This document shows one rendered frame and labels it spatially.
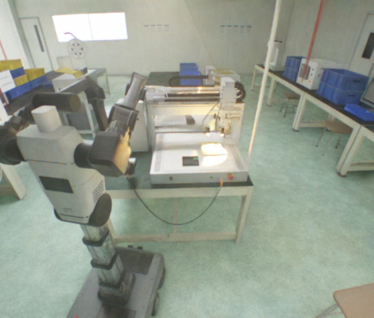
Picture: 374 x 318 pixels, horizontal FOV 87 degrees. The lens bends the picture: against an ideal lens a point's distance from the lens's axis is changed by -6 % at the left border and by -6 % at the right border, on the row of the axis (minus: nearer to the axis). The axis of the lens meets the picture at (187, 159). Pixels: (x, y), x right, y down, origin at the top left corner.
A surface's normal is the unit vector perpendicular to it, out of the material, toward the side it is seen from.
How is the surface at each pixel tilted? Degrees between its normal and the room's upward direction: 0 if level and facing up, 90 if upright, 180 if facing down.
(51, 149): 90
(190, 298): 0
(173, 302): 0
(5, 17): 90
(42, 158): 90
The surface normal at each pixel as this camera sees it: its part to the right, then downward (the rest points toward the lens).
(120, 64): 0.04, 0.56
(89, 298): 0.00, -0.83
